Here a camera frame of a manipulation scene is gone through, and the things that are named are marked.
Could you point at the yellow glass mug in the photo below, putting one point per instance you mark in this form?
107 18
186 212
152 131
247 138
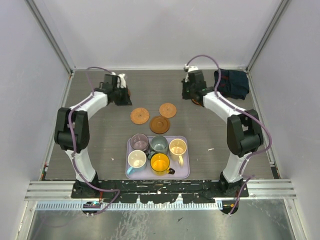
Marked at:
160 165

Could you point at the grey ceramic mug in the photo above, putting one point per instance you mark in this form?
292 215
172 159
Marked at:
159 144

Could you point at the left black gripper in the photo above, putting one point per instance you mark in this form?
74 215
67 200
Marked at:
126 101

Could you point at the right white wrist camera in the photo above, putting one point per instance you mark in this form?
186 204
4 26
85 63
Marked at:
188 68

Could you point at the slotted cable duct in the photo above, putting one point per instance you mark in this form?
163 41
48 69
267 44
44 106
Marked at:
93 206

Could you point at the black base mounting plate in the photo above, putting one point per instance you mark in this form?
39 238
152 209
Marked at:
165 191

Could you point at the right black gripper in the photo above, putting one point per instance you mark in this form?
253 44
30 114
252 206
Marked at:
184 95

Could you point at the woven rattan coaster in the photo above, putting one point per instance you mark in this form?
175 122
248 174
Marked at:
139 116
167 110

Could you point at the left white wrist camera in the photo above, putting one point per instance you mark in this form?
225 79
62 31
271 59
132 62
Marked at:
119 80

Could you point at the cream yellow mug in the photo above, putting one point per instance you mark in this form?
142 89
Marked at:
177 150

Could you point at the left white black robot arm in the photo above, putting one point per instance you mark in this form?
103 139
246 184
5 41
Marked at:
72 131

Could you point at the purple glass cup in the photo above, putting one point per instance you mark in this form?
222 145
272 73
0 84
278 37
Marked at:
139 141

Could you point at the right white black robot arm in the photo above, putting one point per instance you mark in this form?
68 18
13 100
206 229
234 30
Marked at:
243 131

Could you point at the dark blue folded cloth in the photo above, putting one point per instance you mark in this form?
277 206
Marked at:
233 84

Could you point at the white mug blue handle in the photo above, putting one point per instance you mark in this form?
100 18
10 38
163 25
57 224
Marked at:
137 161

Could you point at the aluminium front rail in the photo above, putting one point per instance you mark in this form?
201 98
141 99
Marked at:
257 189

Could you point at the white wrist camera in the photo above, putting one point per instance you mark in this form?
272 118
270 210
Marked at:
188 68
119 80

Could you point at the lilac plastic tray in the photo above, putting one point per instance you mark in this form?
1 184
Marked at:
181 172

